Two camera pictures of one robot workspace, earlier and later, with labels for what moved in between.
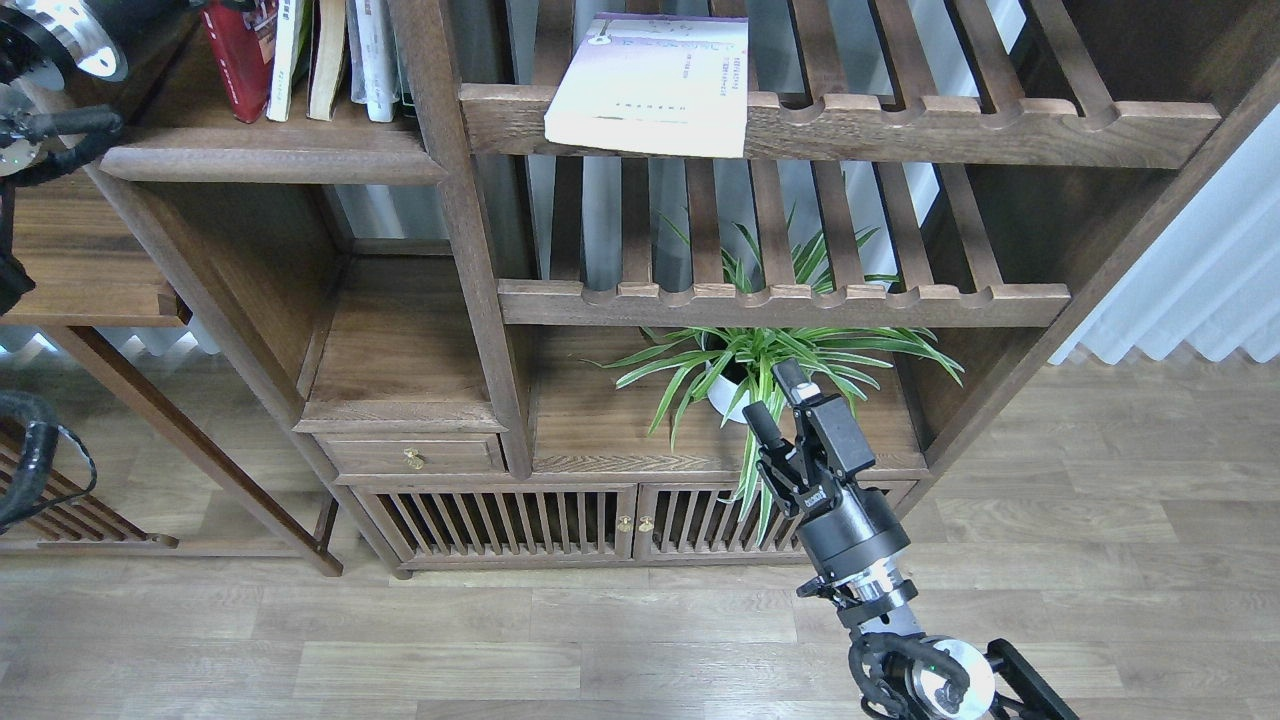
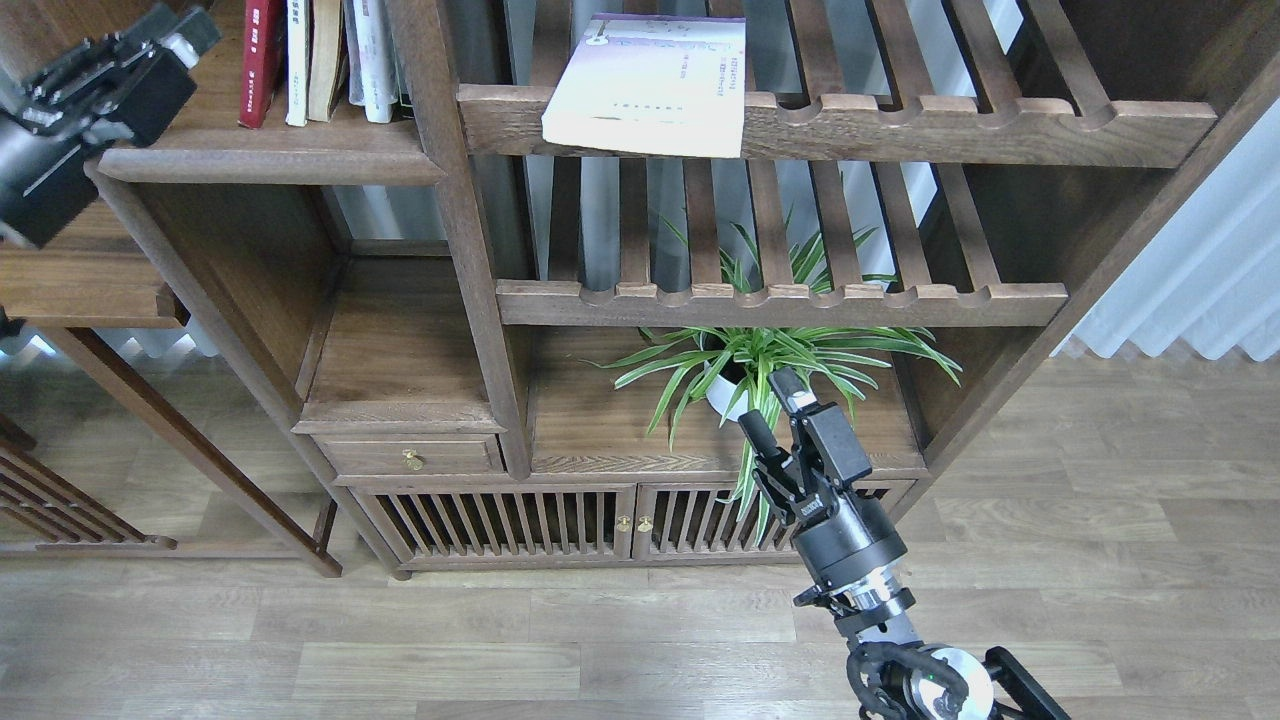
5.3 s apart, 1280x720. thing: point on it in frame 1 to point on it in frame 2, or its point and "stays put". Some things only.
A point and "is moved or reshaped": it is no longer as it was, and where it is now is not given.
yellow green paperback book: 292,46 is moved or reshaped
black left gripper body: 147,29 to 47,174
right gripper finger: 773,445 stays put
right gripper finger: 831,419 stays put
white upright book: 374,71 stays put
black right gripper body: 850,528 stays put
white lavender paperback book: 676,84 stays put
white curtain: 1211,282 stays put
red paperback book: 242,36 is moved or reshaped
